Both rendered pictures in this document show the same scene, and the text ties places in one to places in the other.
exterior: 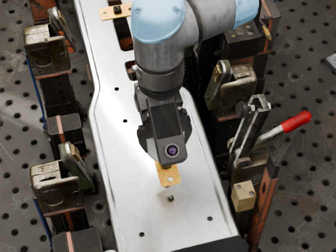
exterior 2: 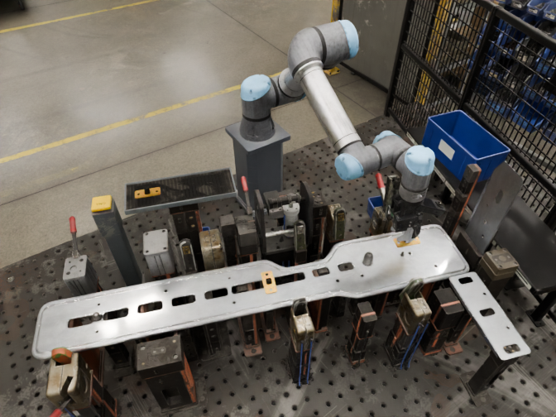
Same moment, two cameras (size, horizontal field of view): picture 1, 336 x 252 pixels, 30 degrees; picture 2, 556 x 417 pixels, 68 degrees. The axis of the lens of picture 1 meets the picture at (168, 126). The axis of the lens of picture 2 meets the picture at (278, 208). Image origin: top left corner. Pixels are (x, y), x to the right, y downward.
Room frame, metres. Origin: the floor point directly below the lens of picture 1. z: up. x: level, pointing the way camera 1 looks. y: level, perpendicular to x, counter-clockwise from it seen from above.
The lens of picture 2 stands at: (0.99, 0.89, 2.12)
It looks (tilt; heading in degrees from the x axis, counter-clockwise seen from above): 45 degrees down; 271
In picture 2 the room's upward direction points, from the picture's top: straight up
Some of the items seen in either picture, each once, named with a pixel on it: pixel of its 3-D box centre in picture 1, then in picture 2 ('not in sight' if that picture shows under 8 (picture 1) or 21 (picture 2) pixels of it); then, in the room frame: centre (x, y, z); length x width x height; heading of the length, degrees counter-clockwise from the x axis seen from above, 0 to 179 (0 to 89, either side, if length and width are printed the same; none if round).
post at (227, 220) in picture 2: not in sight; (231, 256); (1.17, -0.07, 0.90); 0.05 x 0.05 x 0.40; 14
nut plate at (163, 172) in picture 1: (166, 163); (407, 240); (0.57, 0.00, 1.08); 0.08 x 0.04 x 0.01; 14
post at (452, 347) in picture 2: not in sight; (459, 319); (0.37, 0.16, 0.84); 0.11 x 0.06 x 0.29; 104
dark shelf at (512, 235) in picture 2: not in sight; (482, 192); (0.20, -0.30, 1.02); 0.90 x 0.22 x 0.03; 104
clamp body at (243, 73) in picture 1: (230, 123); (331, 244); (0.79, -0.14, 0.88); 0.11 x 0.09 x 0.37; 104
